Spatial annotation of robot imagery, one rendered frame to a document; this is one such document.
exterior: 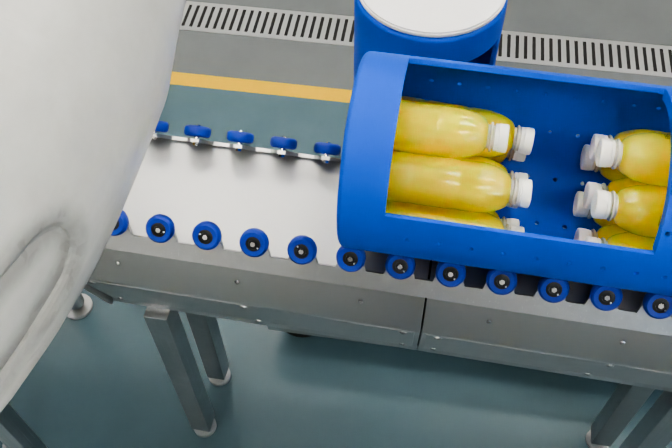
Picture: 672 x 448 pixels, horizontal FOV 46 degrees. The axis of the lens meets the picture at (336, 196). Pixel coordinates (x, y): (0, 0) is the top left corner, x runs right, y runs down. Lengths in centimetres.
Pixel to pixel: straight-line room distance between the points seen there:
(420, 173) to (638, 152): 28
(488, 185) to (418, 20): 46
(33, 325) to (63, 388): 208
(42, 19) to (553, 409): 206
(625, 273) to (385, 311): 38
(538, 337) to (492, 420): 89
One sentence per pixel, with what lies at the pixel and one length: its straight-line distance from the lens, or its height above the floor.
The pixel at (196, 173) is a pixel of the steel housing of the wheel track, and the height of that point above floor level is 93.
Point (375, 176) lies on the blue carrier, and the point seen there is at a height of 118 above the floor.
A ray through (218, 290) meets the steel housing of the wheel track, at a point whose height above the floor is 85.
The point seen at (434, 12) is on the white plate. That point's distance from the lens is 146.
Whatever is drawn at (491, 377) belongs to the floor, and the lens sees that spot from 219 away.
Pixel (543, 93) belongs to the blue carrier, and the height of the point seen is 112.
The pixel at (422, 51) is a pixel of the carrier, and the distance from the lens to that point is 144.
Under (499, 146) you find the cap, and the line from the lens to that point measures 109.
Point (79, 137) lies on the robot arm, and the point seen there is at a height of 184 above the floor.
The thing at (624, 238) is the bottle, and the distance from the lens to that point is 113.
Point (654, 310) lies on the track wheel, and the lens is 123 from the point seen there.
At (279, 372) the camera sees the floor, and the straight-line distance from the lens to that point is 217.
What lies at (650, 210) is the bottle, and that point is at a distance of 110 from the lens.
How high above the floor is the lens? 197
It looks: 53 degrees down
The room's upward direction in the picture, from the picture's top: 1 degrees counter-clockwise
